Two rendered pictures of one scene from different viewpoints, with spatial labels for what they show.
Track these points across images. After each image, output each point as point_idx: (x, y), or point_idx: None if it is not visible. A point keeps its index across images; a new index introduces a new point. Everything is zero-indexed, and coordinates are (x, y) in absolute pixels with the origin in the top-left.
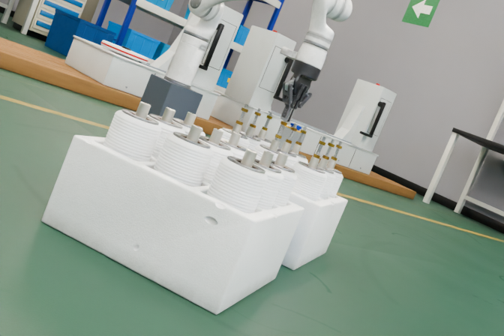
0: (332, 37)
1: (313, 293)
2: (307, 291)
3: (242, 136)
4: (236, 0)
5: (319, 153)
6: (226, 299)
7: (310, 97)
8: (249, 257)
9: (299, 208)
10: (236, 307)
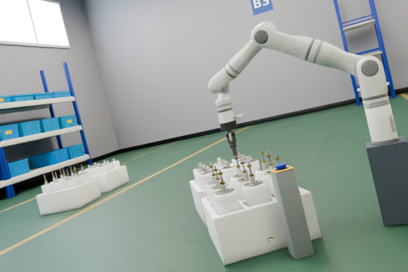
0: (215, 104)
1: (190, 234)
2: (192, 232)
3: (262, 169)
4: (327, 67)
5: (212, 172)
6: (195, 206)
7: (228, 140)
8: (193, 195)
9: (197, 190)
10: (197, 214)
